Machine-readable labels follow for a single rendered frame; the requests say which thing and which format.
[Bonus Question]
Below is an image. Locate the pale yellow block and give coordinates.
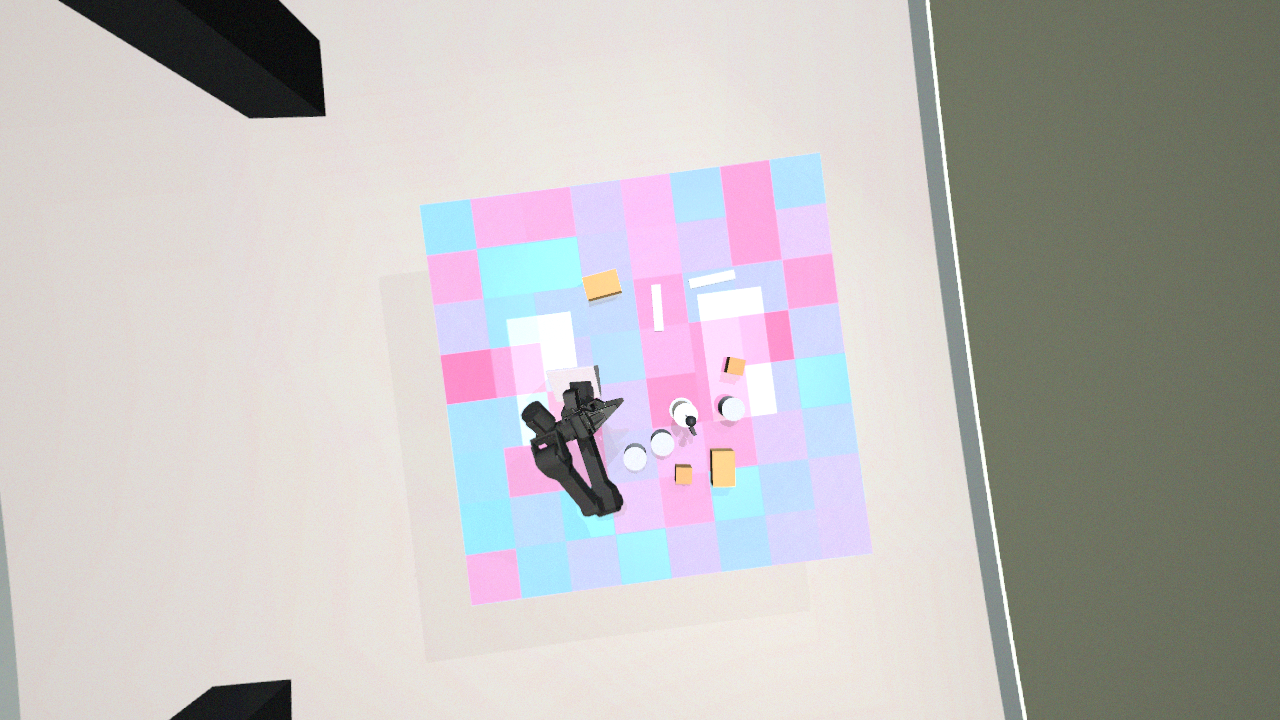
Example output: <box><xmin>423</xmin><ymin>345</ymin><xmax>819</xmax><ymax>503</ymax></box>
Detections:
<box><xmin>710</xmin><ymin>448</ymin><xmax>735</xmax><ymax>487</ymax></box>
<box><xmin>582</xmin><ymin>269</ymin><xmax>622</xmax><ymax>302</ymax></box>

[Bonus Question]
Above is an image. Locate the glass french press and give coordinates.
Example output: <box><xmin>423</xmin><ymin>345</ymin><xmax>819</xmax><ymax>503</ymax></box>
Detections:
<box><xmin>669</xmin><ymin>397</ymin><xmax>698</xmax><ymax>436</ymax></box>

